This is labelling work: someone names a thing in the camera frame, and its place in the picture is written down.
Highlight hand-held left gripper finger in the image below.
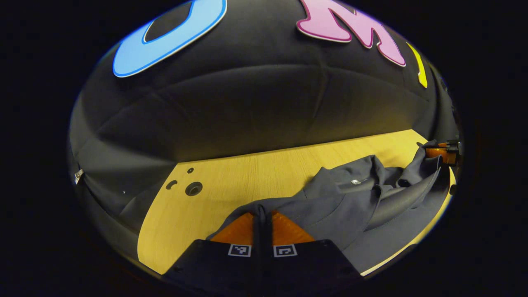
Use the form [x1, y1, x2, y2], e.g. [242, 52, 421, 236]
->
[163, 211, 263, 297]
[263, 210, 366, 297]

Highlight grey collared shirt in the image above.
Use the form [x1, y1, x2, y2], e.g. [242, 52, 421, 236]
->
[206, 140, 452, 275]

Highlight black backdrop cloth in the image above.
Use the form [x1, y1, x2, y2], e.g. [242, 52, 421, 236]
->
[68, 0, 460, 252]

